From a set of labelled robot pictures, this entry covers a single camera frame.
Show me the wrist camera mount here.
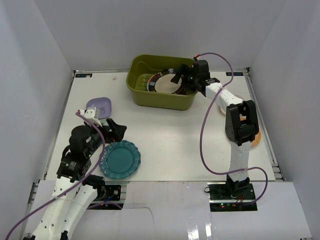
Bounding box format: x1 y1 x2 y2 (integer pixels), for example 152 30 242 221
76 106 102 126
193 54 201 64

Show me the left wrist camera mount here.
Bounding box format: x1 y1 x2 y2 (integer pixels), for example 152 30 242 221
76 106 102 126

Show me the cream square dish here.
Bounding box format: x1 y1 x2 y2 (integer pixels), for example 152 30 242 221
217 94 245 116

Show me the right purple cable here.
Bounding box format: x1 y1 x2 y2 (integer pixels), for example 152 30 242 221
194 52 269 207

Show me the black rimmed beige plate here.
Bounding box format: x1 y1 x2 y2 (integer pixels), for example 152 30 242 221
146 68 186 95

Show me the teal scalloped plate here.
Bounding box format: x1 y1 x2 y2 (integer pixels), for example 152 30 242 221
99 140 141 180

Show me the lavender square dish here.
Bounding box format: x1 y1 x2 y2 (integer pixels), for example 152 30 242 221
86 97 112 119

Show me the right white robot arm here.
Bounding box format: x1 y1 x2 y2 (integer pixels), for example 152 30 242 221
171 60 259 200

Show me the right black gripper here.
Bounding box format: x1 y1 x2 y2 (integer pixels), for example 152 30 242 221
171 64 200 92

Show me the orange woven round plate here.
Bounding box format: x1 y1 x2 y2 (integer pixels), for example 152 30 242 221
240 115 262 148

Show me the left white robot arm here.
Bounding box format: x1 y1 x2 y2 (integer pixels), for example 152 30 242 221
28 118 127 240

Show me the olive green plastic bin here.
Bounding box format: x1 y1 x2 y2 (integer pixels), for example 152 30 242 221
126 54 197 111

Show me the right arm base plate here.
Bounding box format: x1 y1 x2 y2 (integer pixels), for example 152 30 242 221
204 183 256 209

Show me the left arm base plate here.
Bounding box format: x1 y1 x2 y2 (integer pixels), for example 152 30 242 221
93 184 122 202

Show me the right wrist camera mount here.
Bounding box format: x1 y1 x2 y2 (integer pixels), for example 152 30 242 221
193 54 201 64

